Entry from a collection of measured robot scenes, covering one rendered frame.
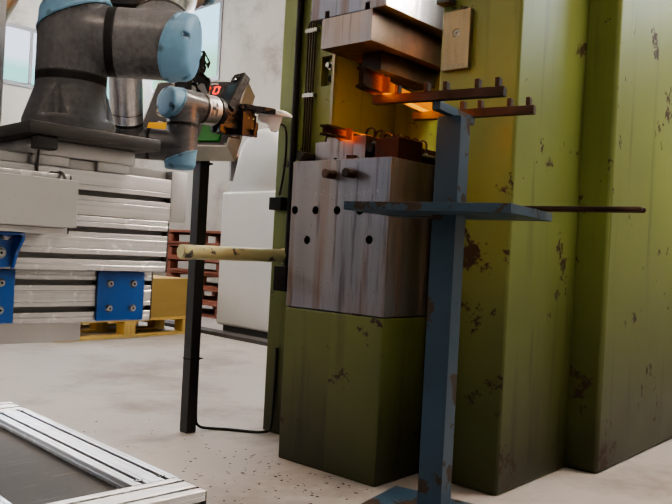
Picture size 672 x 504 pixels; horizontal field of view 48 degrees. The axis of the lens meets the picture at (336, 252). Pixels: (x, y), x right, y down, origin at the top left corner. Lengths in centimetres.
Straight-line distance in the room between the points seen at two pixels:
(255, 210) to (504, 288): 342
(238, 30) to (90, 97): 725
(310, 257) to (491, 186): 57
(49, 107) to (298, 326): 122
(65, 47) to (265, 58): 678
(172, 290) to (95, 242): 411
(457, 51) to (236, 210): 347
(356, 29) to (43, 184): 141
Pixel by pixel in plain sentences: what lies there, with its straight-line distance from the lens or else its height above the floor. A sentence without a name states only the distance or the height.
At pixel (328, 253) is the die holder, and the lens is 222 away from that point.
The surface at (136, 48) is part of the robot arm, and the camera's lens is 132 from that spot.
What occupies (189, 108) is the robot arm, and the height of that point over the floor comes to 96.
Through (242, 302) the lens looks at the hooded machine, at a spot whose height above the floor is 25.
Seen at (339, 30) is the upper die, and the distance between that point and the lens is 240.
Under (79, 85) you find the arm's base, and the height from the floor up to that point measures 89.
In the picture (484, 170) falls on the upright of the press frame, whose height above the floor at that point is 89.
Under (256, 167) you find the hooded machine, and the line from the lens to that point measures 544.
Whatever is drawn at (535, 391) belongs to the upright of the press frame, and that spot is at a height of 27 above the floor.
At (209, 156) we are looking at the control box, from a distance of 252.
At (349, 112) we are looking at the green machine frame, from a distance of 260.
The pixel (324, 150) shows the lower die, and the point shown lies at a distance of 235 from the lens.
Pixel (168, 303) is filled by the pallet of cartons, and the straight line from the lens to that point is 539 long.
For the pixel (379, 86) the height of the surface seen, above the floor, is 102.
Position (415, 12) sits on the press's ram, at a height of 138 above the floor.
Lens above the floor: 65
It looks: level
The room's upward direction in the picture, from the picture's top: 3 degrees clockwise
